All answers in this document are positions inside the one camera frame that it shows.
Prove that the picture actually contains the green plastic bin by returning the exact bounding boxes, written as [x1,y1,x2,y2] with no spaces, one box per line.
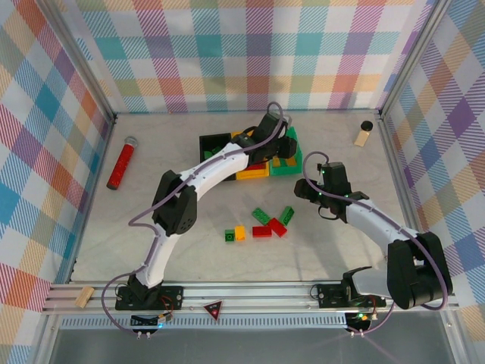
[268,126,305,177]

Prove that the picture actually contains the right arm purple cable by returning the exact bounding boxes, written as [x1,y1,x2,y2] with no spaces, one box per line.
[302,151,454,337]

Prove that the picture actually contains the slotted metal grille strip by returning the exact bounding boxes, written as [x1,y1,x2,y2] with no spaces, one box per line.
[60,317,349,330]

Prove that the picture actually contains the wooden block with black cap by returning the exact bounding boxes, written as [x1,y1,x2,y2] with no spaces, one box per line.
[355,120,374,147]

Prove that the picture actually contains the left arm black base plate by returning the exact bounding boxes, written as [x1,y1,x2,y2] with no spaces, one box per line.
[115,286,185,311]

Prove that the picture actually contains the aluminium frame post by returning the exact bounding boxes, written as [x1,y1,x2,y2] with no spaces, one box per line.
[36,0,118,122]
[377,0,455,121]

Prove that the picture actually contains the plain wooden block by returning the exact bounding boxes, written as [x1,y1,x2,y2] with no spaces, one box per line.
[74,287,95,307]

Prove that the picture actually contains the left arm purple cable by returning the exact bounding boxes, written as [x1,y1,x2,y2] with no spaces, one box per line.
[102,102,285,337]

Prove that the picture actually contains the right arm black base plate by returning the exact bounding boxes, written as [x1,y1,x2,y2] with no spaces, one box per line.
[317,282,386,309]

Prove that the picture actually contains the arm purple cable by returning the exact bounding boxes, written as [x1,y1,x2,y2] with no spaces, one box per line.
[102,102,285,337]
[302,151,454,337]

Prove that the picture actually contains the black plastic bin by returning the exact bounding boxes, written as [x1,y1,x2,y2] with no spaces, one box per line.
[199,131,238,182]

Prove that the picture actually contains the aluminium mounting rail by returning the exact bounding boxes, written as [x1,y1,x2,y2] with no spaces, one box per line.
[40,279,462,316]

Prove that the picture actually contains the red glitter tube silver cap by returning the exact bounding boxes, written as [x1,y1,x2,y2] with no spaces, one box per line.
[105,136,138,190]

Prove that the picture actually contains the aluminium table edge rail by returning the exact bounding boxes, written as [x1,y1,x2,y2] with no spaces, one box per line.
[378,113,427,243]
[66,113,118,285]

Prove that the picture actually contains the red triangle sign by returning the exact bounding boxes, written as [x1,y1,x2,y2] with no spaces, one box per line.
[203,299,224,323]

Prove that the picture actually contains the yellow plastic bin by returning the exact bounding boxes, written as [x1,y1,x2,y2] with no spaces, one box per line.
[230,130,272,180]

